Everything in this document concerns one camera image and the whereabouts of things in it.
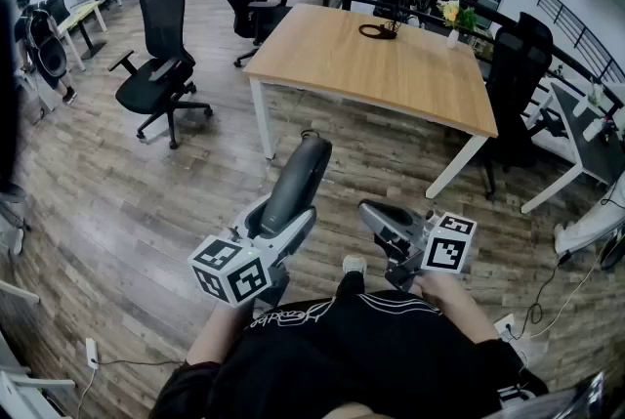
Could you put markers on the person's black shirt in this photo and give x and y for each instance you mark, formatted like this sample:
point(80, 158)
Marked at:
point(351, 358)

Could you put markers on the light table with black foot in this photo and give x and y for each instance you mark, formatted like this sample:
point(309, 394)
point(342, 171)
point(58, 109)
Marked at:
point(80, 16)

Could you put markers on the yellow flower bunch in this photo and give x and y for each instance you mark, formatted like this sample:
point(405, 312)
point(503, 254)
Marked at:
point(454, 12)

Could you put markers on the person's white shoe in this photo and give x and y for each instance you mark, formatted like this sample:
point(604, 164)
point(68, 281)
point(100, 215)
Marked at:
point(354, 264)

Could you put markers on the person's black trouser leg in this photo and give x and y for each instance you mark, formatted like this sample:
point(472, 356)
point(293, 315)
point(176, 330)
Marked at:
point(350, 284)

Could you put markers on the black table with white legs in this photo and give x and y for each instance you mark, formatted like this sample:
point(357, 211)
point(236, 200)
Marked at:
point(586, 148)

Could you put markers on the white bottle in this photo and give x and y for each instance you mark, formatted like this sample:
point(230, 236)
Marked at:
point(595, 128)
point(581, 106)

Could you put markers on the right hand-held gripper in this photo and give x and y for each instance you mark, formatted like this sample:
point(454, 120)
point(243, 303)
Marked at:
point(446, 251)

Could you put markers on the small white vase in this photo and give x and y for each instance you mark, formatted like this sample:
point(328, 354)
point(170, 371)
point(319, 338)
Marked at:
point(452, 39)

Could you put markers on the person's left forearm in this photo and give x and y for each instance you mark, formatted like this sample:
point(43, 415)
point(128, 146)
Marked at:
point(217, 334)

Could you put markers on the white power strip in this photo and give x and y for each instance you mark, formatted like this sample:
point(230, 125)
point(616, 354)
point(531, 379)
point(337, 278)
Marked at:
point(504, 326)
point(91, 351)

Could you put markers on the person's right forearm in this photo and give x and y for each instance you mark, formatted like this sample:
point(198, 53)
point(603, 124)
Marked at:
point(454, 305)

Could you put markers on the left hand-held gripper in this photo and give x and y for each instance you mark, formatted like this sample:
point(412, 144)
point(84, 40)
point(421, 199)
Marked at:
point(229, 273)

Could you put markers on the white furniture frame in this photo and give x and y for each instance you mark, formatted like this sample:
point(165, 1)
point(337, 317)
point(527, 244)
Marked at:
point(29, 388)

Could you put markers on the wooden table top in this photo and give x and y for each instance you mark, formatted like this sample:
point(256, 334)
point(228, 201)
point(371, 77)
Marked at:
point(366, 80)

